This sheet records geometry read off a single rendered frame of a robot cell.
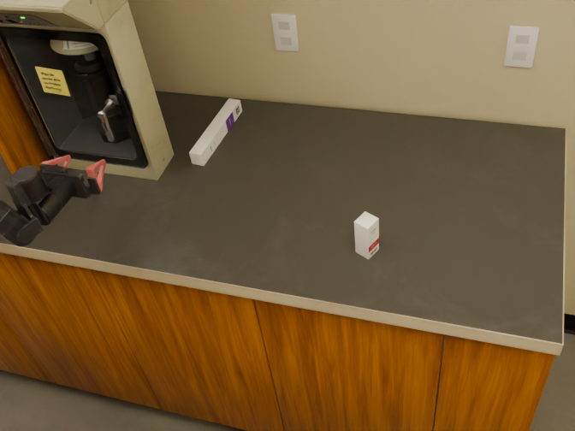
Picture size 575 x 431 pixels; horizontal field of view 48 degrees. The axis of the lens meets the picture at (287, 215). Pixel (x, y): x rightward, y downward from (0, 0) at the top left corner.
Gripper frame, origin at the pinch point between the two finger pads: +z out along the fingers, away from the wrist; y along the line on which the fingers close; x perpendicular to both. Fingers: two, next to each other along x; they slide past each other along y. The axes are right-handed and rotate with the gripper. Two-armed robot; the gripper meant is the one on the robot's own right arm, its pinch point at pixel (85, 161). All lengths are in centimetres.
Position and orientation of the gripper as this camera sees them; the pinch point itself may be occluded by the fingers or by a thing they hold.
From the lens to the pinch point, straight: 159.7
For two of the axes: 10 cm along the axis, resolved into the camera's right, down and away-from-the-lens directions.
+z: 3.1, -6.7, 6.8
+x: 1.0, 7.3, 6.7
